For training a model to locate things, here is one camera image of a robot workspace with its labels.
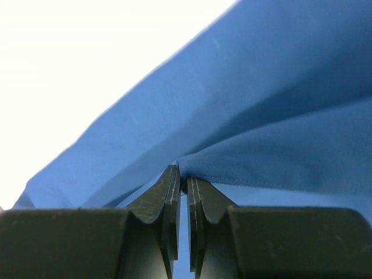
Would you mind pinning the blue surgical drape cloth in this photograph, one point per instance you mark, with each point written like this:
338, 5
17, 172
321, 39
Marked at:
271, 105

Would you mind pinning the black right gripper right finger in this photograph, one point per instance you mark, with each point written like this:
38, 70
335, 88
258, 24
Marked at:
231, 241

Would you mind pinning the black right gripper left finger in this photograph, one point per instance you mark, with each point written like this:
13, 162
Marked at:
139, 240

